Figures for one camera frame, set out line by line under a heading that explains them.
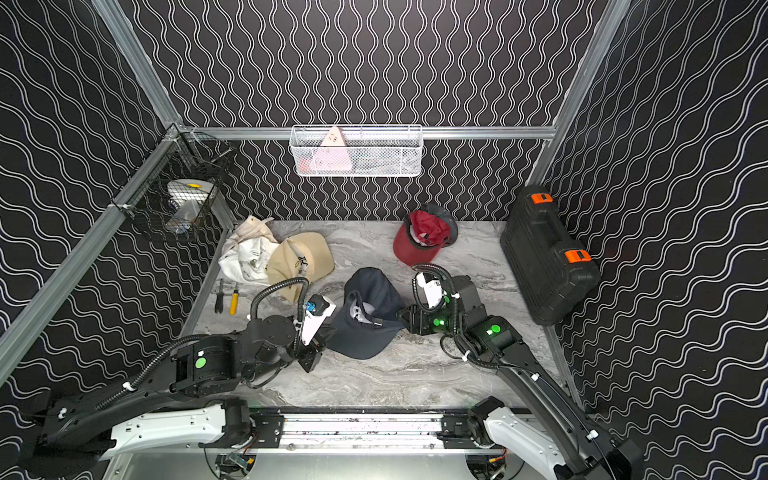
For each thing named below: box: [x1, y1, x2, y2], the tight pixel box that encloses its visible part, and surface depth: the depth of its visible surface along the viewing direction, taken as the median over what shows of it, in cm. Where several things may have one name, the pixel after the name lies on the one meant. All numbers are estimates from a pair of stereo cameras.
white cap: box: [218, 237, 278, 283], surface depth 105 cm
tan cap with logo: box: [267, 232, 335, 304], surface depth 104 cm
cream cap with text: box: [235, 215, 277, 243], surface depth 115 cm
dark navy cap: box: [326, 267, 405, 360], surface depth 72 cm
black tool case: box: [499, 185, 600, 326], surface depth 86 cm
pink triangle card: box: [309, 126, 352, 171], surface depth 91 cm
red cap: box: [393, 210, 451, 266], surface depth 112 cm
